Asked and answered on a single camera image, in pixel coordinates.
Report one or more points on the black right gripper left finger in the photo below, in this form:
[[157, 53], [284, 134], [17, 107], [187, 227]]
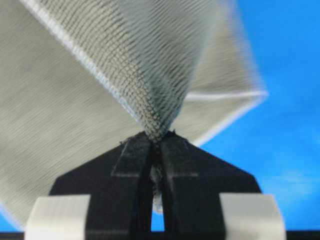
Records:
[[107, 198]]

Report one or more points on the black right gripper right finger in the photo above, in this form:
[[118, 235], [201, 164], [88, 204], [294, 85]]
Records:
[[212, 199]]

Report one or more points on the grey-green terry towel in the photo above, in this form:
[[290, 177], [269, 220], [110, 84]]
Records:
[[77, 77]]

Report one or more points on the blue table cloth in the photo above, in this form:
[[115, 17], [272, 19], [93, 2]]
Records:
[[278, 140]]

